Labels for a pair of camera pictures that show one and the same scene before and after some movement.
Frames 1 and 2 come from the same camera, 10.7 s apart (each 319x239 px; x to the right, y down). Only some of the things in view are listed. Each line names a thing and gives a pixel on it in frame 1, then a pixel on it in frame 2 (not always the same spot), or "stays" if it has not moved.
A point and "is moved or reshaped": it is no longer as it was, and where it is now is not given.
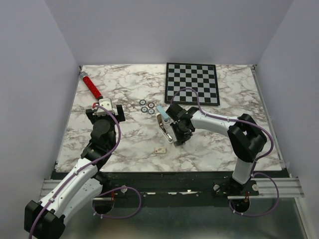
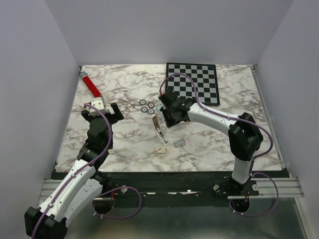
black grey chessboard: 202,77 stays
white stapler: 162,128 is moved or reshaped
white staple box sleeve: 160,150 stays
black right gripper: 184,138 to 168,123
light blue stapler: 164,115 stays
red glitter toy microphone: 84,75 stays
